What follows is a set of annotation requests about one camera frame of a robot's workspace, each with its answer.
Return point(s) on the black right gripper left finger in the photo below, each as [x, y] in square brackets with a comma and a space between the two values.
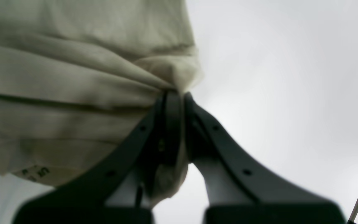
[117, 190]

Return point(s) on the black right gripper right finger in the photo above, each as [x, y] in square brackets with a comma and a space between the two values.
[241, 190]

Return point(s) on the beige t-shirt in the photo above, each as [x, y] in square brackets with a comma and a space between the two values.
[76, 76]

